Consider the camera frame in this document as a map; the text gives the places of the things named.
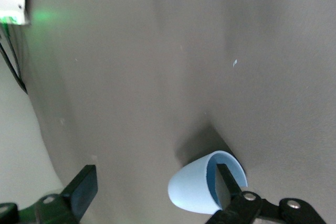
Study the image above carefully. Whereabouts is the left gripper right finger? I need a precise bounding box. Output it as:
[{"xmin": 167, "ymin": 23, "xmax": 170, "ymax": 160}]
[{"xmin": 206, "ymin": 163, "xmax": 326, "ymax": 224}]

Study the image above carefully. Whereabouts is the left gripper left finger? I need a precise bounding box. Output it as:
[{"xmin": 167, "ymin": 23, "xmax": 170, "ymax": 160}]
[{"xmin": 0, "ymin": 165, "xmax": 99, "ymax": 224}]

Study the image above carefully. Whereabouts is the light blue plastic cup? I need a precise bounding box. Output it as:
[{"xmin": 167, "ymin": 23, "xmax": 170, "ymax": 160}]
[{"xmin": 167, "ymin": 150, "xmax": 249, "ymax": 215}]

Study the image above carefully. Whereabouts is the dark grey table mat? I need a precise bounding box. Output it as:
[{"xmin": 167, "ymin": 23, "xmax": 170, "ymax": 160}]
[{"xmin": 15, "ymin": 0, "xmax": 336, "ymax": 224}]

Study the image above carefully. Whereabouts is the black left arm base cable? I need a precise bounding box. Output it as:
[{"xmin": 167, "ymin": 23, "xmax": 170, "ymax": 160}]
[{"xmin": 0, "ymin": 31, "xmax": 28, "ymax": 95}]

